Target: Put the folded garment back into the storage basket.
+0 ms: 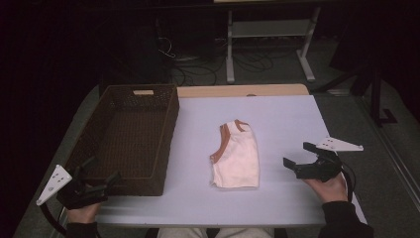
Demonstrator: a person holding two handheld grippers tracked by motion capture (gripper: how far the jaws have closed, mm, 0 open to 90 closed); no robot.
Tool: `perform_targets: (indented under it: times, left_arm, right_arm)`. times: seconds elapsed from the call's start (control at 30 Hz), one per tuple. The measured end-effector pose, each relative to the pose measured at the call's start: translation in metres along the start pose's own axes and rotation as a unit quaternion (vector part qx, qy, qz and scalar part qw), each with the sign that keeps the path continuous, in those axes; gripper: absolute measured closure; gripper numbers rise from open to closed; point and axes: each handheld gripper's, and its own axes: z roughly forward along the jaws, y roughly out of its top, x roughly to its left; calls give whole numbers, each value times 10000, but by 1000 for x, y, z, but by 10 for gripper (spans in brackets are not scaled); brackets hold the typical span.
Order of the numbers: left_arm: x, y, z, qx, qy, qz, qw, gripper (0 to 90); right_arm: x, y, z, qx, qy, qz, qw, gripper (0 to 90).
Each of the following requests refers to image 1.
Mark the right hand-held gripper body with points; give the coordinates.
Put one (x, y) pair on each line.
(322, 167)

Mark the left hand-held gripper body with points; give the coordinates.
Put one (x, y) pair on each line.
(52, 183)

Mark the person's right hand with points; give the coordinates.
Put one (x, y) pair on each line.
(330, 191)

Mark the person's left hand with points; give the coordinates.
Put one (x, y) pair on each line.
(83, 214)

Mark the pale blue table cover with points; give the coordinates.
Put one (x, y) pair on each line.
(284, 119)

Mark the brown wicker basket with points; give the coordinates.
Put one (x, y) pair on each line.
(128, 142)

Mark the white tank top orange trim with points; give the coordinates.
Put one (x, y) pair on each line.
(237, 158)

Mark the dark metal stand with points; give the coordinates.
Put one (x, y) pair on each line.
(376, 99)

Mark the white metal table frame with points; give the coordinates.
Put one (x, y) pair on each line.
(270, 29)

